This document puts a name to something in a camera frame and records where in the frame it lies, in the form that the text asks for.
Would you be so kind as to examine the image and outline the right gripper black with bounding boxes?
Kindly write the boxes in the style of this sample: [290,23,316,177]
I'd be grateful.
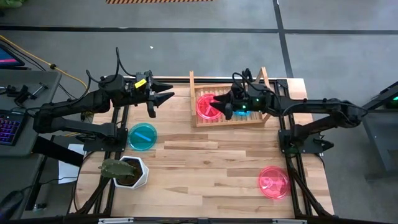
[210,83,276,114]

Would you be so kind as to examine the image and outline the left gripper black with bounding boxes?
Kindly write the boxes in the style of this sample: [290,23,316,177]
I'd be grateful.
[123,70,175,108]

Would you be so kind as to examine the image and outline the pink translucent plastic plate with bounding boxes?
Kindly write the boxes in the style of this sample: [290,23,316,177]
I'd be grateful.
[257,165,292,200]
[195,93,223,121]

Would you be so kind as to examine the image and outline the wooden plate shelf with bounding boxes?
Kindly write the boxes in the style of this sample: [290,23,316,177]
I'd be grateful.
[188,66,272,128]

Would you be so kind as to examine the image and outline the white hexagonal plant pot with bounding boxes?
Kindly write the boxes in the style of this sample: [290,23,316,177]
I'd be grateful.
[113,155,149,190]

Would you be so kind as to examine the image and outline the green cactus plant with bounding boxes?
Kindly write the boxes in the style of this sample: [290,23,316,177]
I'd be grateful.
[98,159,137,179]

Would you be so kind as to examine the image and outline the grey side desk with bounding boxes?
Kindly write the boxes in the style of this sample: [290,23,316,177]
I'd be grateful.
[0,70,63,158]

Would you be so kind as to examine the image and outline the black flat panel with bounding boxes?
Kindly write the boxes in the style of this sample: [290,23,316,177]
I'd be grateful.
[32,136,85,167]

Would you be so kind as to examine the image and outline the silver metal tool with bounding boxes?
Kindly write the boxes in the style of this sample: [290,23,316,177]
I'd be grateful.
[30,82,49,97]

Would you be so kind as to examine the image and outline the white paper sheet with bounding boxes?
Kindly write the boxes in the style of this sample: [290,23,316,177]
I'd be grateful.
[58,143,85,185]

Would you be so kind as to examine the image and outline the black clamp tool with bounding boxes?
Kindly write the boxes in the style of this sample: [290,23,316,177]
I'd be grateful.
[4,84,32,105]

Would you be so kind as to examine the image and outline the black backlit keyboard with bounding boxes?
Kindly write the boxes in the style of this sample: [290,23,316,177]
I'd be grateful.
[0,109,27,147]

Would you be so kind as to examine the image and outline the monitor with pink screen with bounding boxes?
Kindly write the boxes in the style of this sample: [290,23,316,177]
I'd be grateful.
[0,43,25,70]

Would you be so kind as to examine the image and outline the grey equipment cart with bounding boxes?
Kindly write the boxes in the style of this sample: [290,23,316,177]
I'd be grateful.
[361,81,398,181]

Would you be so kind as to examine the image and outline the green leafy plant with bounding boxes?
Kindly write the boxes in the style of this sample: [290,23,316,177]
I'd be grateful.
[0,0,24,9]

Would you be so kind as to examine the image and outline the black rounded object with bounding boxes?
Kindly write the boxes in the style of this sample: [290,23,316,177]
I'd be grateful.
[0,189,24,220]

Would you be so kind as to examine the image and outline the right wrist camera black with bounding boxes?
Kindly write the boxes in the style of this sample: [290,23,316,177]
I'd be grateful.
[223,103,234,121]

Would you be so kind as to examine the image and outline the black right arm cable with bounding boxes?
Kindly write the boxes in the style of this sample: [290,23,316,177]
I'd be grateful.
[231,67,254,94]

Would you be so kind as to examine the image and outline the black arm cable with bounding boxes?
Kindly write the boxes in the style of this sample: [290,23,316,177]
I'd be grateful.
[85,46,137,85]
[231,67,254,94]

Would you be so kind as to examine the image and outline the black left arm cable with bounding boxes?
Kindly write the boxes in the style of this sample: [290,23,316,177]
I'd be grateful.
[85,46,137,85]

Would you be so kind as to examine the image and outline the yellow cable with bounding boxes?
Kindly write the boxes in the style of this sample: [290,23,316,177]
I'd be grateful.
[0,34,90,91]

